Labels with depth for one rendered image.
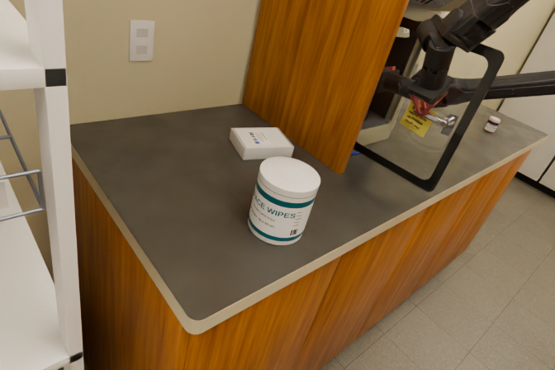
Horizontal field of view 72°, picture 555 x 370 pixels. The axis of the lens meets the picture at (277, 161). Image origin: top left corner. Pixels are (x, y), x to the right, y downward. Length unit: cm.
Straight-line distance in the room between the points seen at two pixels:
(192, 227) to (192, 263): 10
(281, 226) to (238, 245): 10
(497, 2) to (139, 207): 82
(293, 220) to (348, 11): 57
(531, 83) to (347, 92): 46
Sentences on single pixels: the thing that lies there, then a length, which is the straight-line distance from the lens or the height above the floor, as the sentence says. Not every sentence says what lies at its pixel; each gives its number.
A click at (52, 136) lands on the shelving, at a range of 44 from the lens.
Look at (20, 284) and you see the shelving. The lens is 80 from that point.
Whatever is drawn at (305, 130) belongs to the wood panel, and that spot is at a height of 100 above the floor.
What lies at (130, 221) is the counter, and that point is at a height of 94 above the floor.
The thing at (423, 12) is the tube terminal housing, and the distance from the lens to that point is 130.
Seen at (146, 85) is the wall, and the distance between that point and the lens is 125.
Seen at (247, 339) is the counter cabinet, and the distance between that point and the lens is 97.
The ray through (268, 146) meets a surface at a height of 98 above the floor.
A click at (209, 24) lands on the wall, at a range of 129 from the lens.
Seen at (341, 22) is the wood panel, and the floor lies 134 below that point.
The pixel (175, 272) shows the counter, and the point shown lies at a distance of 76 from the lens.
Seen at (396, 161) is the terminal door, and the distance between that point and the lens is 116.
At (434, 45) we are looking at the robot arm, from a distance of 92.
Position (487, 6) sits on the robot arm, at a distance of 88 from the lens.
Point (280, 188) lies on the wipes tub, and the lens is 75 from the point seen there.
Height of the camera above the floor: 151
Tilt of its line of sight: 30 degrees down
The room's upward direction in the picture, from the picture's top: 15 degrees clockwise
